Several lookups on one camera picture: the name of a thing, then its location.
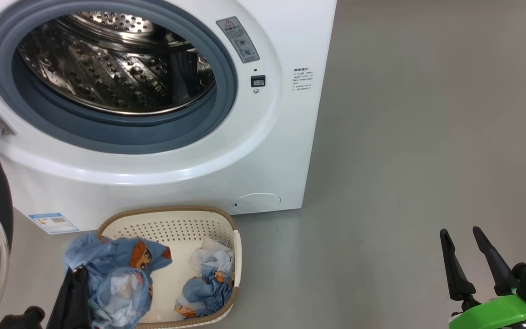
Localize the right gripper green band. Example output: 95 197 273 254
440 226 526 329

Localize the white washing machine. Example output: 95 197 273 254
0 0 337 234

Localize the grey warning sticker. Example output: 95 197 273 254
216 17 260 64

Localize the cream perforated laundry basket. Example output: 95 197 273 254
96 206 242 329

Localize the steel washer drum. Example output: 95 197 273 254
16 11 217 116

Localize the small blue cartoon garment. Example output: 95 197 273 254
175 264 234 318

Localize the blue cartoon print garment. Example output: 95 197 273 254
64 232 173 329

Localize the round white filter cover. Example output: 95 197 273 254
235 192 282 213

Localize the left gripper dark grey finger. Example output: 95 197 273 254
46 270 74 329
74 269 93 329

